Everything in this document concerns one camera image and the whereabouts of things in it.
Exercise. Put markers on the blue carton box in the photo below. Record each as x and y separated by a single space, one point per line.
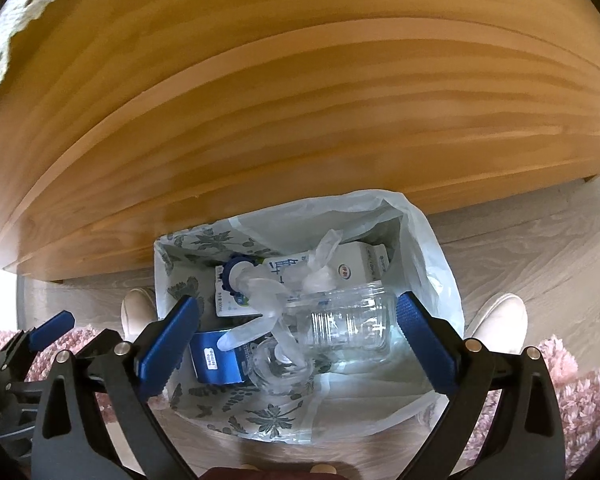
215 360

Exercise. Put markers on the white milk carton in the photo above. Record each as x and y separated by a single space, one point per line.
350 265

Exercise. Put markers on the person's right white slipper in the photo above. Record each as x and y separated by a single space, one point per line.
500 320

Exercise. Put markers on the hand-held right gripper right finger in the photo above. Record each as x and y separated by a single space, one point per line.
425 345

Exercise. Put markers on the pink shaggy rug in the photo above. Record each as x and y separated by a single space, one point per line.
570 395

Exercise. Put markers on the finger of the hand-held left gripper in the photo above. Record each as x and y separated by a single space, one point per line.
52 327
97 340

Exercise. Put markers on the bin with floral liner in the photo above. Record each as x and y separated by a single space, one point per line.
260 420

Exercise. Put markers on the person's white slipper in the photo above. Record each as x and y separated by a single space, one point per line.
500 320
137 310

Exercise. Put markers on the wooden bed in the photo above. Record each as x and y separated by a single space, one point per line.
280 110

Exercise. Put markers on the person's left white slipper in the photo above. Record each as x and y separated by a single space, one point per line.
137 310

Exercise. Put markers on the translucent plastic glove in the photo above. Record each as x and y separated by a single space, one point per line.
260 310

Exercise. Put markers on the blue jar lid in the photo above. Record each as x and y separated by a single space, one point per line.
230 272

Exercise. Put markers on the large clear plastic bottle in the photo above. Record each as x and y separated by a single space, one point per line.
275 372

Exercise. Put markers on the clear plastic jar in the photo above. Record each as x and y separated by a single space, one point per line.
340 320

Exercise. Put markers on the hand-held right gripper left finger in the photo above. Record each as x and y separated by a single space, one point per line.
172 345

